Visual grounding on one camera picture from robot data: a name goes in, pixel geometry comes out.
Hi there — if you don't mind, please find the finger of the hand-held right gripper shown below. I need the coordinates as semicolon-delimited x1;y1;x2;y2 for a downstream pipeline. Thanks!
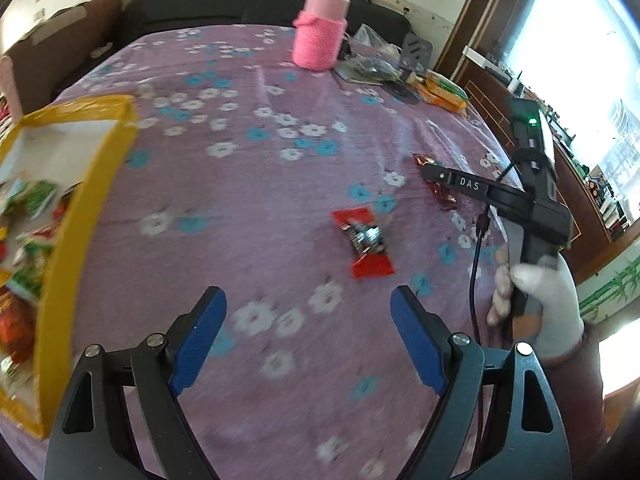
421;164;536;222

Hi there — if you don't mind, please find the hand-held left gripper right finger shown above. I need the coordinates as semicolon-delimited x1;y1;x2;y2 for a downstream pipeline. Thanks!
390;285;573;480

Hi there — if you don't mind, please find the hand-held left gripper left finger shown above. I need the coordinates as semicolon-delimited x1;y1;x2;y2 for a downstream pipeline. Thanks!
44;286;227;480

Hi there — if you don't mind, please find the small red candy wrapper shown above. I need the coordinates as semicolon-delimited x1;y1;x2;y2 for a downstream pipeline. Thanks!
412;154;458;209

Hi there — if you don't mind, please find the red and silver candy wrapper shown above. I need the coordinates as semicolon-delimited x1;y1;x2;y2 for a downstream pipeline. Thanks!
332;206;396;279

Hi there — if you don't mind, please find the white tray with yellow rim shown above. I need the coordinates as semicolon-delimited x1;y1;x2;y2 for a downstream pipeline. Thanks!
0;94;140;441

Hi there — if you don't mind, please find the dark red snack packet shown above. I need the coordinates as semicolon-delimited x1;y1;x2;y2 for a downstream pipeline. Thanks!
0;290;40;367

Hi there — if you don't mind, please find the pile of snack packets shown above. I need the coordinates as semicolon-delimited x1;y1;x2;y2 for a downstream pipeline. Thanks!
0;177;83;391

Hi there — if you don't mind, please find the person's right forearm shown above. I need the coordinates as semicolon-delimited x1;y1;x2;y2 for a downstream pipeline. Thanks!
542;325;608;480

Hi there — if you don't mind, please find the person's right hand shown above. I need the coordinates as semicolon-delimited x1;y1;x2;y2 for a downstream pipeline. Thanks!
486;245;586;361

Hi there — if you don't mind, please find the wooden cabinet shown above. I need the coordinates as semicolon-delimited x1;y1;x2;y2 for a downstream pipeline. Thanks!
435;0;631;281

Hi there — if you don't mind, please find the orange snack packet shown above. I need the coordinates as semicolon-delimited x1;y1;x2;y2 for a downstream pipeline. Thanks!
425;71;466;98
416;85;468;113

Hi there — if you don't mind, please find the clear plastic bag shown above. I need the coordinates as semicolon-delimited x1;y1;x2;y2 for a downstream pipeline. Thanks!
332;24;406;83

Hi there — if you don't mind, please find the purple floral bed sheet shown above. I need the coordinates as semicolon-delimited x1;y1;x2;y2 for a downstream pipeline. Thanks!
0;22;526;480

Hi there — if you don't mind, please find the bright window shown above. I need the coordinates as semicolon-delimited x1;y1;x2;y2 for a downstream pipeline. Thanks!
500;0;640;241

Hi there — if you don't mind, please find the pink crochet covered bottle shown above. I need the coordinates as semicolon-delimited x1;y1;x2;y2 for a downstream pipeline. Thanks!
292;0;351;70

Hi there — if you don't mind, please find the brown cardboard box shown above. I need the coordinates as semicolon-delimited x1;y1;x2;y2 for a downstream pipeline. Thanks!
0;0;123;111

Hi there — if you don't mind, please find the black sofa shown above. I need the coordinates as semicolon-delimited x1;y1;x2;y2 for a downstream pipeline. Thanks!
117;0;413;56

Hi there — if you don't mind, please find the black cable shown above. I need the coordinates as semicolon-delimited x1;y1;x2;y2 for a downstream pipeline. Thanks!
469;160;518;351

